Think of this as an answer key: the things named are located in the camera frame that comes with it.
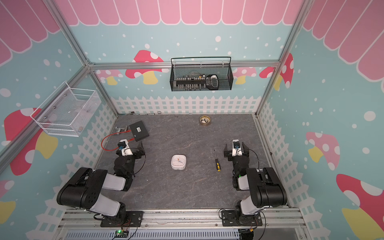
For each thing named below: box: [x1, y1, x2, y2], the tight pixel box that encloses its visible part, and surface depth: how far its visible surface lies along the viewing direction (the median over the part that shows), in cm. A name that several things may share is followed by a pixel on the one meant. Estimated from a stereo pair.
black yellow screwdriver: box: [213, 149, 221, 172], surface depth 92 cm
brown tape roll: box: [199, 115, 211, 126], surface depth 118 cm
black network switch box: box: [129, 120, 150, 142], surface depth 110 cm
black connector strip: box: [176, 77, 206, 91], surface depth 91 cm
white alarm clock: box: [171, 154, 187, 171], surface depth 93 cm
